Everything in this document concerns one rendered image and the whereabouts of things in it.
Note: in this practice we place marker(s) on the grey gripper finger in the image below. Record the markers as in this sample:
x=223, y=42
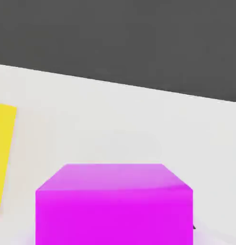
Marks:
x=194, y=227

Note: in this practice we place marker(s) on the large yellow box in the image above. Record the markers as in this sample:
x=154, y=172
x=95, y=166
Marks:
x=2, y=153

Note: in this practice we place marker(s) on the small magenta cube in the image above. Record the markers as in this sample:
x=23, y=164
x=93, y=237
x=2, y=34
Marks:
x=114, y=214

